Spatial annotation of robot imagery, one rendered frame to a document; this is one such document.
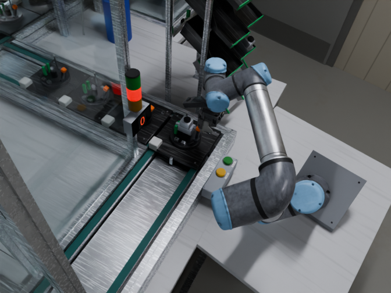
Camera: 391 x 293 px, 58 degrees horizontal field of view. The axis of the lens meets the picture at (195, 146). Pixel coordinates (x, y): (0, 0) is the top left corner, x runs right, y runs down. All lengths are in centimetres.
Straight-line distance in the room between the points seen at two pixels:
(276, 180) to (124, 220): 69
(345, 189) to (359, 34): 239
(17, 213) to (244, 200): 63
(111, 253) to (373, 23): 303
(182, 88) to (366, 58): 226
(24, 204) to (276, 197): 65
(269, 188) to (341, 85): 289
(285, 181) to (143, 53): 148
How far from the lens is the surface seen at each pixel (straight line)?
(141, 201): 144
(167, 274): 137
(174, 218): 135
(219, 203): 95
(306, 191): 132
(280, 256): 146
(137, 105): 124
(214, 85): 116
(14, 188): 39
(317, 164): 154
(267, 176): 93
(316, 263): 150
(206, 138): 157
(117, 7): 105
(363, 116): 350
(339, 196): 154
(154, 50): 223
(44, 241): 50
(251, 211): 93
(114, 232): 139
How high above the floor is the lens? 216
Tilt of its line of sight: 51 degrees down
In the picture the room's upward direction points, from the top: 6 degrees clockwise
